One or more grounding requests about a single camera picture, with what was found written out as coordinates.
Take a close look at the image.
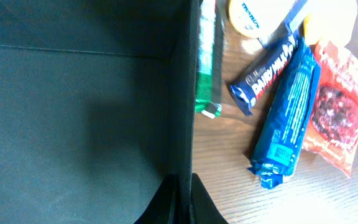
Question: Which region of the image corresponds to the yellow Hacks candy bag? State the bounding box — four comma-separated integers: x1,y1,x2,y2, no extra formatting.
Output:
303,0,358,47

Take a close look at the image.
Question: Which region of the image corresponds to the blue cookie roll pack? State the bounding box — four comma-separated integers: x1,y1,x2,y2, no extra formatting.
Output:
249,38,321,189

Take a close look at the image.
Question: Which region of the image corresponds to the green wrapped snack bar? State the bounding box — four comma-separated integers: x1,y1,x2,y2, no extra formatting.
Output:
195,0,221,119

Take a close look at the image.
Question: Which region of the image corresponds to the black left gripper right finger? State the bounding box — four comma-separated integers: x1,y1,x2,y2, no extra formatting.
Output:
191,173,227,224

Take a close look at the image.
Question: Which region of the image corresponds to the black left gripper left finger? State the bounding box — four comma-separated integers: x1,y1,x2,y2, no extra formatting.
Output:
135,174,177,224

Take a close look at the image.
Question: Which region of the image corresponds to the black fabric storage box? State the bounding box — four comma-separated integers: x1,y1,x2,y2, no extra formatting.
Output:
0,0,200,223

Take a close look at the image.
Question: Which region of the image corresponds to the red Hacks candy bag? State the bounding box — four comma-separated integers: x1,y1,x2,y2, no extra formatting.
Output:
302,40,358,177

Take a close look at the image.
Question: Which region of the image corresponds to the purple Dairy Milk chocolate bar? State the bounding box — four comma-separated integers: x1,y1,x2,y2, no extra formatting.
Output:
228,35,296,116

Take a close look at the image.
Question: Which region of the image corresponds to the yellow Mentos candy tub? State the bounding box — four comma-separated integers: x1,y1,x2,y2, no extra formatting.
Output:
227,0,295,38

